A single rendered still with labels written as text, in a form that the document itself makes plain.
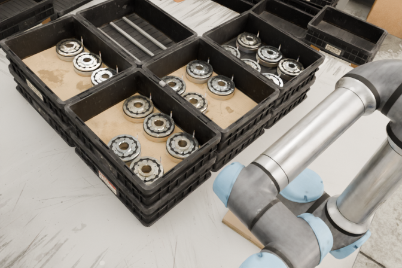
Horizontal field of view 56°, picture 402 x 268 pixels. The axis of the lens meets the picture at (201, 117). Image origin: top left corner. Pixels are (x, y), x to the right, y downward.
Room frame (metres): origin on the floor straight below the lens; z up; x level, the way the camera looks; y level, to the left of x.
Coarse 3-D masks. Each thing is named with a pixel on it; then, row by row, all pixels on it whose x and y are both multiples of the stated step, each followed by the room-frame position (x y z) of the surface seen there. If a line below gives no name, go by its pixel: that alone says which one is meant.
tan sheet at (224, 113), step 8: (176, 72) 1.10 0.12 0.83; (184, 72) 1.11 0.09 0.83; (184, 80) 1.06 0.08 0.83; (192, 88) 1.03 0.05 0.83; (200, 88) 1.04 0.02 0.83; (208, 96) 1.00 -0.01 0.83; (232, 96) 1.02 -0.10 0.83; (240, 96) 1.03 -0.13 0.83; (208, 104) 0.96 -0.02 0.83; (216, 104) 0.96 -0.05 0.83; (224, 104) 0.97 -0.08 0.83; (232, 104) 0.98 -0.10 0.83; (240, 104) 0.99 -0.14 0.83; (248, 104) 0.99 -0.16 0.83; (256, 104) 1.00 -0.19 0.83; (208, 112) 0.92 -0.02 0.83; (216, 112) 0.92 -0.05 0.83; (224, 112) 0.93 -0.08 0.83; (232, 112) 0.94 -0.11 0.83; (240, 112) 0.94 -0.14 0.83; (216, 120) 0.89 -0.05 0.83; (224, 120) 0.89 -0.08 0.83; (232, 120) 0.90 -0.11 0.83; (224, 128) 0.86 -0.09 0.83
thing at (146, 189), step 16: (112, 80) 0.90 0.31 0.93; (192, 112) 0.81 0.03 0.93; (80, 128) 0.69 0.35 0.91; (208, 128) 0.76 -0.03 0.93; (96, 144) 0.64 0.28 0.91; (208, 144) 0.70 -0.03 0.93; (112, 160) 0.60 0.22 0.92; (192, 160) 0.64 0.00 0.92; (128, 176) 0.56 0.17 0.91; (160, 176) 0.56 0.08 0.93; (144, 192) 0.52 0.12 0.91
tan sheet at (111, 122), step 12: (120, 108) 0.87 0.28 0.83; (96, 120) 0.80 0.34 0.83; (108, 120) 0.81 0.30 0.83; (120, 120) 0.82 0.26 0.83; (96, 132) 0.75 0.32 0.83; (108, 132) 0.76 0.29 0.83; (120, 132) 0.77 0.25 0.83; (132, 132) 0.78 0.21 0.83; (144, 144) 0.74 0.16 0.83; (156, 144) 0.74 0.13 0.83; (156, 156) 0.70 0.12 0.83; (168, 168) 0.66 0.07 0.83
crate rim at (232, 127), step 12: (180, 48) 1.12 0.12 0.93; (216, 48) 1.16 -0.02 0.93; (156, 60) 1.03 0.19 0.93; (252, 72) 1.05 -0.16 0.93; (180, 96) 0.88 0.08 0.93; (276, 96) 0.96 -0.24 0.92; (192, 108) 0.83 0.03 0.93; (252, 108) 0.87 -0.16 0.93; (240, 120) 0.81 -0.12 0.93; (228, 132) 0.76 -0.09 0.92
